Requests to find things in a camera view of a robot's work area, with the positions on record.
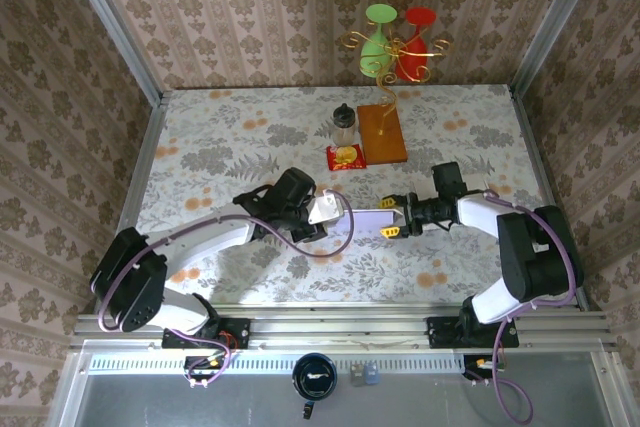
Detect glass jar black lid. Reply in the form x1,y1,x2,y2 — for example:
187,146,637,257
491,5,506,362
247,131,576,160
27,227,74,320
330,102,359,147

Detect red snack packet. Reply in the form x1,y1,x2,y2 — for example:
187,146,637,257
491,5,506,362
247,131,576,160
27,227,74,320
325,142,368,171

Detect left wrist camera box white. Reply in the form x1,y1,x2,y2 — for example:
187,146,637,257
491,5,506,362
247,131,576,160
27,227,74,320
306,188,347,226

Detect gold wire goblet rack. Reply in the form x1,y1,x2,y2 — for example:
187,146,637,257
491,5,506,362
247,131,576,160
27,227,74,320
340,16,454,137

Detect lavender paper box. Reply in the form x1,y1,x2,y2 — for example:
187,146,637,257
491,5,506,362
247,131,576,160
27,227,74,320
342,206,405,240

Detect floral tablecloth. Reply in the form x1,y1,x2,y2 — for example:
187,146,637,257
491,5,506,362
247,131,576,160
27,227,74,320
117,84,576,306

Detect brown wooden base board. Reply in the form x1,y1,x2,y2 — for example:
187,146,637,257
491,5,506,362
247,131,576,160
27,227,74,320
356,102,409,167

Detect aluminium table side rail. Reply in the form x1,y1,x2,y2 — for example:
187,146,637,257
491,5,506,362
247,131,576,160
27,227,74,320
92,91,169,316
507,84,604,313

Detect black round cup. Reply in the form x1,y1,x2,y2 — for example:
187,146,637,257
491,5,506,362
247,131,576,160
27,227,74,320
291,352,339,401

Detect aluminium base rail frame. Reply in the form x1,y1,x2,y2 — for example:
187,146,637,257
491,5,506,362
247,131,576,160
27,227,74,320
69,304,619,351

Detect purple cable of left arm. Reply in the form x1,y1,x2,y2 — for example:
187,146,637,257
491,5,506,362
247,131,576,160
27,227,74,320
97,189,357,391

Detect grey metal shelf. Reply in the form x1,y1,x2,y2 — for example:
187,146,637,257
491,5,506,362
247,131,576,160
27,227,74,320
49,339,626,427

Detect green plastic goblet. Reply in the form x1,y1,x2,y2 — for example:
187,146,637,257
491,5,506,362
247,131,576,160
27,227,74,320
358,3,400,79

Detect aluminium frame post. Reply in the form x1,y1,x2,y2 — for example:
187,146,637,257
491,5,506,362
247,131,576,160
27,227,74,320
57,0,166,106
509,0,609,98

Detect black power connector box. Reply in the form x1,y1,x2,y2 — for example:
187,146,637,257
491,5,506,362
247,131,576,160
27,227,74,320
183,354,227,382
462,354,507,382

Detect red plastic goblet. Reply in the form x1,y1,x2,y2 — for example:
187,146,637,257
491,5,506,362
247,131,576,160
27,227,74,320
393,6,437,83

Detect slotted metal cable duct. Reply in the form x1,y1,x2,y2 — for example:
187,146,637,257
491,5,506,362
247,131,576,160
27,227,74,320
87,350,464,374

